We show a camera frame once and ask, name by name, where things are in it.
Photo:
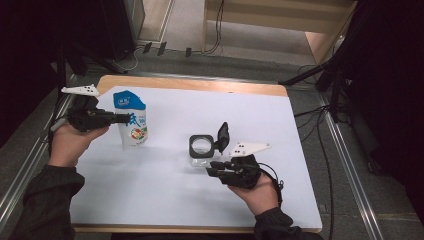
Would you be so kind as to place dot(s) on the blue and white milk pouch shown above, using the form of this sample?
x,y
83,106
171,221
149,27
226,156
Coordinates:
x,y
135,136

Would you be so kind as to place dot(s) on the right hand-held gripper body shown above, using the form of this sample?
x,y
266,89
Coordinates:
x,y
243,173

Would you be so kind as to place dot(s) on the white paper sheet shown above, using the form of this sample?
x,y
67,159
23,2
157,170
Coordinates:
x,y
166,193

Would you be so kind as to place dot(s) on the metal floor rail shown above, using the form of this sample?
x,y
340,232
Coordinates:
x,y
355,186
13,196

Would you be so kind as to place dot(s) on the black tripod stand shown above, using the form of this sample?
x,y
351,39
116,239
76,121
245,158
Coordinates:
x,y
306,74

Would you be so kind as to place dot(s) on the clear container with black lid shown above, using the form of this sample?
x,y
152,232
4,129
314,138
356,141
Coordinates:
x,y
192,146

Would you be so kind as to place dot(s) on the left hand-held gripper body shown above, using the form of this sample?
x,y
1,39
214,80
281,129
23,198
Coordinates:
x,y
86,118

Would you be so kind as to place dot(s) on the person's left hand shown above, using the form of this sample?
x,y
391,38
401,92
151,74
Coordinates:
x,y
66,146

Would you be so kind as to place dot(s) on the light wooden shelf frame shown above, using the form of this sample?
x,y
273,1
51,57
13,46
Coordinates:
x,y
260,25

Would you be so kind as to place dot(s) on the dark cabinet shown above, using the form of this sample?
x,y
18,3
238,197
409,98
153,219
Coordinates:
x,y
116,26

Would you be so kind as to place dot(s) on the person's right hand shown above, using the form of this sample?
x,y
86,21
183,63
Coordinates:
x,y
261,196

